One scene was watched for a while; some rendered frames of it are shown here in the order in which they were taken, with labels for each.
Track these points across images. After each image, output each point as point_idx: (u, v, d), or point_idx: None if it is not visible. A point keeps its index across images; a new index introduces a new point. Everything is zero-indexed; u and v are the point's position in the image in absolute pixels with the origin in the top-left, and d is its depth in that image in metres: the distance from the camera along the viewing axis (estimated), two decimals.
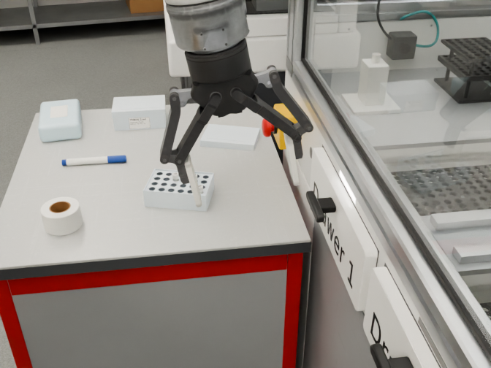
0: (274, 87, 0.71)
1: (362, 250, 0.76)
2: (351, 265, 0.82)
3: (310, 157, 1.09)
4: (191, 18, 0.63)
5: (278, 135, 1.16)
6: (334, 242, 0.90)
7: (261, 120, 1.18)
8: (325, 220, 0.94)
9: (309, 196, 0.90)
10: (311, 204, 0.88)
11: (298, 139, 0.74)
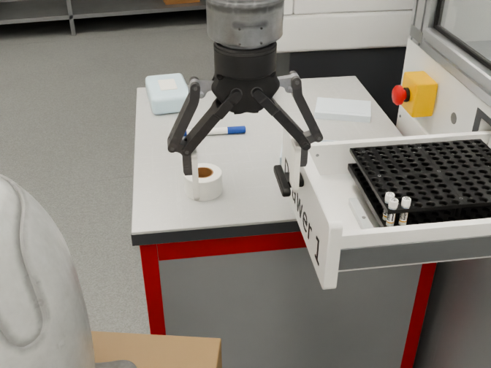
0: (294, 93, 0.72)
1: (327, 223, 0.72)
2: (318, 241, 0.77)
3: (452, 123, 1.08)
4: (233, 12, 0.62)
5: (410, 103, 1.15)
6: (302, 219, 0.85)
7: (393, 89, 1.17)
8: (294, 197, 0.89)
9: (276, 169, 0.85)
10: (278, 178, 0.83)
11: (307, 147, 0.75)
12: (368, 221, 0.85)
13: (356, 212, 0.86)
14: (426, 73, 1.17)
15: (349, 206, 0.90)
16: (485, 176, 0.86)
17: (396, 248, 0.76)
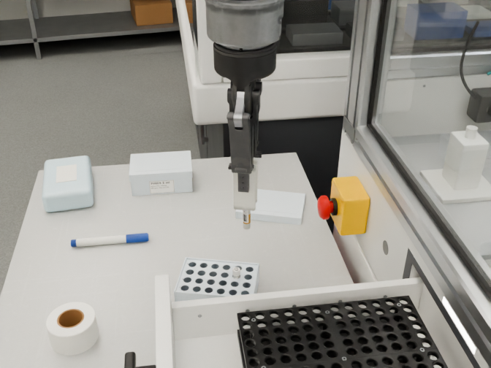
0: None
1: None
2: None
3: (384, 253, 0.87)
4: (278, 7, 0.64)
5: (338, 218, 0.94)
6: None
7: (318, 199, 0.96)
8: None
9: (125, 362, 0.64)
10: None
11: (261, 155, 0.78)
12: None
13: None
14: (359, 180, 0.96)
15: None
16: (405, 366, 0.65)
17: None
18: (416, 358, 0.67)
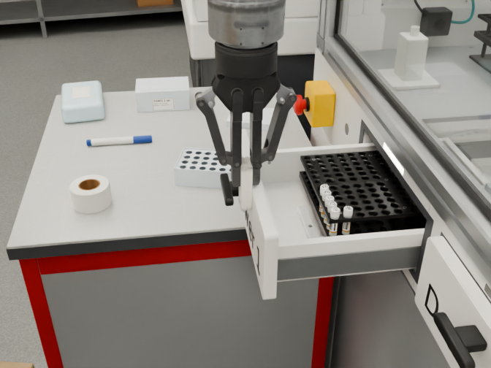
0: (283, 106, 0.73)
1: (263, 233, 0.71)
2: (258, 250, 0.76)
3: (345, 133, 1.06)
4: (234, 11, 0.62)
5: (310, 112, 1.13)
6: (248, 228, 0.85)
7: None
8: None
9: (221, 178, 0.84)
10: (222, 187, 0.83)
11: (257, 167, 0.76)
12: (314, 230, 0.84)
13: (304, 221, 0.86)
14: (327, 82, 1.15)
15: (298, 214, 0.89)
16: None
17: (336, 258, 0.76)
18: None
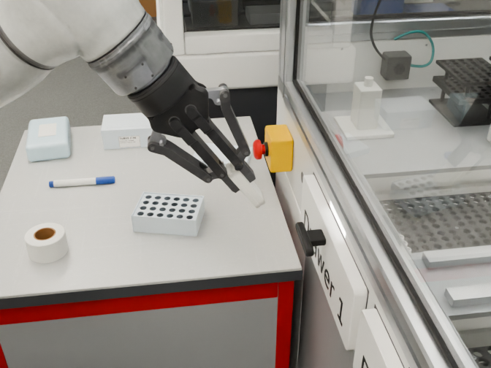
0: (222, 106, 0.71)
1: (351, 289, 0.74)
2: (341, 303, 0.79)
3: (302, 182, 1.06)
4: (109, 67, 0.64)
5: (269, 158, 1.14)
6: (324, 275, 0.87)
7: (253, 143, 1.15)
8: (316, 251, 0.92)
9: (298, 227, 0.87)
10: (300, 237, 0.85)
11: (239, 168, 0.76)
12: None
13: None
14: (286, 127, 1.15)
15: None
16: None
17: None
18: None
